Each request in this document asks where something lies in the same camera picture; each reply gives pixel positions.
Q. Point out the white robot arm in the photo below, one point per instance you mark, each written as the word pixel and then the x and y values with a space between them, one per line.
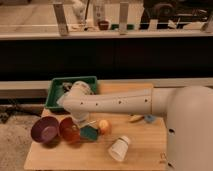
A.
pixel 188 112

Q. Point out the wooden table board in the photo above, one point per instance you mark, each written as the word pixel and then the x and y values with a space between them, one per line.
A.
pixel 146 151

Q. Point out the purple bowl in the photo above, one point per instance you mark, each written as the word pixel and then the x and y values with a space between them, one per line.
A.
pixel 45 129

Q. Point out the yellow banana toy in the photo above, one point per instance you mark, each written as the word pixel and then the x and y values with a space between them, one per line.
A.
pixel 135 118

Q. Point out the white plastic cup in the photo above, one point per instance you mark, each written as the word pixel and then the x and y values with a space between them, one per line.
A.
pixel 119 148

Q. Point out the green plastic tray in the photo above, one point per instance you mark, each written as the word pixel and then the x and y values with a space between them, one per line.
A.
pixel 56 90

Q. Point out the orange yellow ball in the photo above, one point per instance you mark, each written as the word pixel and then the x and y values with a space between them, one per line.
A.
pixel 104 127

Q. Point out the teal sponge block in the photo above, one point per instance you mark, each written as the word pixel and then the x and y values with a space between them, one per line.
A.
pixel 89 133

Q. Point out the blue small toy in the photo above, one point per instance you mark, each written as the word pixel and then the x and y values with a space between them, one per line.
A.
pixel 149 118

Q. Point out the red bowl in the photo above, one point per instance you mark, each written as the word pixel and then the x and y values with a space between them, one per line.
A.
pixel 69 131

